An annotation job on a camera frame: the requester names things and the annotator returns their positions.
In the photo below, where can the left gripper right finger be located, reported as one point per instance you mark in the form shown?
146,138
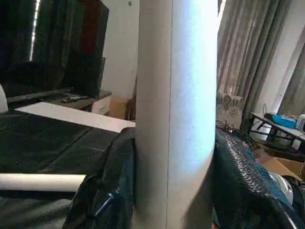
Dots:
243,190

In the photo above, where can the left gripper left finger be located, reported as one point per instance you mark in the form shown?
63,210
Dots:
112,186

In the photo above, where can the white plastic table leg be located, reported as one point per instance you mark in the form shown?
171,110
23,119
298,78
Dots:
178,95
35,182

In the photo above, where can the white rounded robot shell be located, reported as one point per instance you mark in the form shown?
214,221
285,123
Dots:
283,188

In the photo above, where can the brown cardboard box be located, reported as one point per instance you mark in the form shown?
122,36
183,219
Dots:
281,164
119,107

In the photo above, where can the black low side table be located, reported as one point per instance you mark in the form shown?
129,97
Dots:
262,119

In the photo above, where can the blue box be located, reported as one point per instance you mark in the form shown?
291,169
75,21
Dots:
283,120

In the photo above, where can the low cabinet with white drawer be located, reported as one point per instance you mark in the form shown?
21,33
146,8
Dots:
100,105

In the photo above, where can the white board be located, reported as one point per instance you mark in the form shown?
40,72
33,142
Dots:
71,114

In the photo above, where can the white plastic upturned table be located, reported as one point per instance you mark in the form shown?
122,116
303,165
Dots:
35,143

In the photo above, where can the grey cushion with holes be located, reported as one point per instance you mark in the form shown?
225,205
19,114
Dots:
3,100

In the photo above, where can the black upright flat panel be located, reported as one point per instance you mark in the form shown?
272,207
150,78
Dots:
90,47

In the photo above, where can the grey pleated curtain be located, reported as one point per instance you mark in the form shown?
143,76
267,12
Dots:
250,47

